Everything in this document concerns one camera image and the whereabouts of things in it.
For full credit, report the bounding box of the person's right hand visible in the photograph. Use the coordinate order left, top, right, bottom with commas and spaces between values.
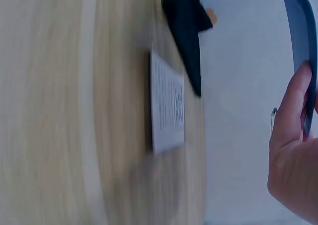
267, 60, 318, 225

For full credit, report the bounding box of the dark blue curved strip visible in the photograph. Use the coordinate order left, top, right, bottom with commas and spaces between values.
280, 0, 318, 139

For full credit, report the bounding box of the white printed paper card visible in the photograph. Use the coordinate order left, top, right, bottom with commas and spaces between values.
150, 43, 186, 155

